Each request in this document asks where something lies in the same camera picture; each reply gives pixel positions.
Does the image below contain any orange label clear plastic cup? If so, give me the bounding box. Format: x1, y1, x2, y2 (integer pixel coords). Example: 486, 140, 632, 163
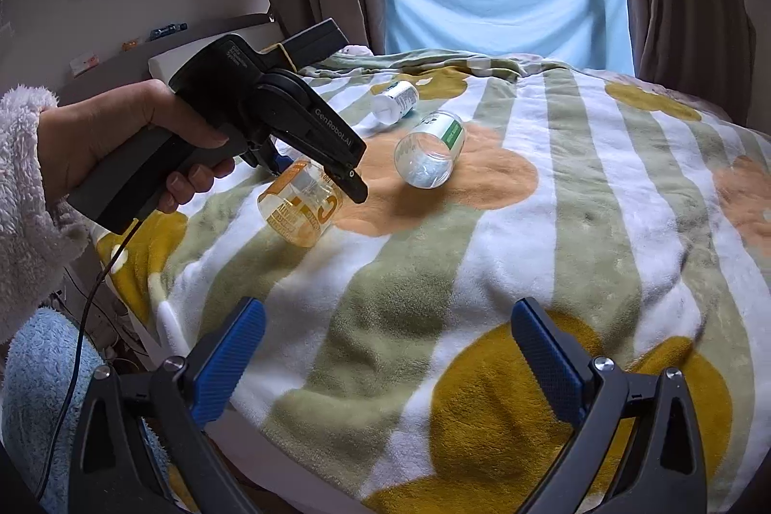
257, 158, 344, 248

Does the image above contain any white fluffy sleeve forearm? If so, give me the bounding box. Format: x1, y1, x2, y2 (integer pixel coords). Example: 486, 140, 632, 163
0, 86, 88, 342

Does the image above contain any blue label white plastic cup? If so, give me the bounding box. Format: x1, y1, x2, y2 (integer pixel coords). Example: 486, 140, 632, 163
371, 81, 420, 127

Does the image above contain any green label clear plastic cup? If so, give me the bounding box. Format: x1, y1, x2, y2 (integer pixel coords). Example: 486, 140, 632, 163
393, 109, 466, 190

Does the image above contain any person's left hand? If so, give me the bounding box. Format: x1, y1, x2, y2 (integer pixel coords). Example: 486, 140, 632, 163
38, 79, 227, 208

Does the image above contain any white cushioned headboard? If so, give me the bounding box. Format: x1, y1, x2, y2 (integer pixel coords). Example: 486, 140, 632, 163
146, 22, 285, 85

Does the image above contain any blue toy on shelf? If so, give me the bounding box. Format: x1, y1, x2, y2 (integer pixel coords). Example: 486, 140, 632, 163
147, 22, 188, 42

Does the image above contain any striped floral fleece blanket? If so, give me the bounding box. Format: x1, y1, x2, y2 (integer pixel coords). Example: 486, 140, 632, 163
94, 51, 770, 513

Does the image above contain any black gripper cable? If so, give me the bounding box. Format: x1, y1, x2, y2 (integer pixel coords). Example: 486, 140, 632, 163
34, 216, 146, 502

